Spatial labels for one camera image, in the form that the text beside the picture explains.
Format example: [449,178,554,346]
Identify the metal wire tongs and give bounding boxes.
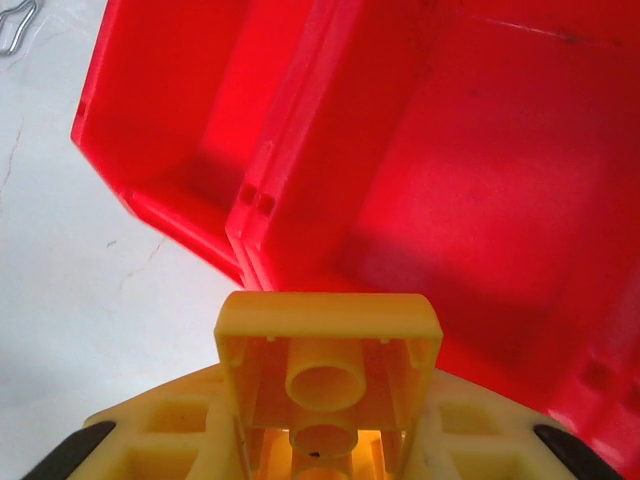
[0,0,45,57]

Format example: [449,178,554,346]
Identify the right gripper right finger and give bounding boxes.
[399,372,619,480]

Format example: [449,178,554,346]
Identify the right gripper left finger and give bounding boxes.
[29,364,247,480]

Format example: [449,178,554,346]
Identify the red plastic bin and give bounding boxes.
[69,0,326,291]
[224,0,640,480]

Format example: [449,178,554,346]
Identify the yellow lego brick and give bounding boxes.
[213,292,445,480]

